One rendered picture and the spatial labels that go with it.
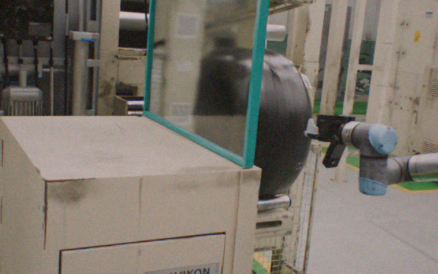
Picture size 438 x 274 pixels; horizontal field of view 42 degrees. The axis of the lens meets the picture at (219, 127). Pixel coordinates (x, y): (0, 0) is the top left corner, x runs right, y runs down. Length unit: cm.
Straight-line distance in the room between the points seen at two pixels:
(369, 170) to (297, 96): 46
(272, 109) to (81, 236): 103
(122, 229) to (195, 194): 14
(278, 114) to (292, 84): 13
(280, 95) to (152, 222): 99
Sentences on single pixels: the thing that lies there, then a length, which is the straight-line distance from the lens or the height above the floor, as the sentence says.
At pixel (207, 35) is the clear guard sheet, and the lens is 122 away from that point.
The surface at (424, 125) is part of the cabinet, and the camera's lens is 675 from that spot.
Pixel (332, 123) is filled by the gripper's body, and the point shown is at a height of 127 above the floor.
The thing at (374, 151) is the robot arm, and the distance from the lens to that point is 158.
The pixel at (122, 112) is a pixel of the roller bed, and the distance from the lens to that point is 228.
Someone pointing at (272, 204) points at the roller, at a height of 90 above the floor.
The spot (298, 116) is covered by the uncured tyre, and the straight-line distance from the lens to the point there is 192.
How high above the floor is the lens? 153
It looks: 10 degrees down
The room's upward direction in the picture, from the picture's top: 5 degrees clockwise
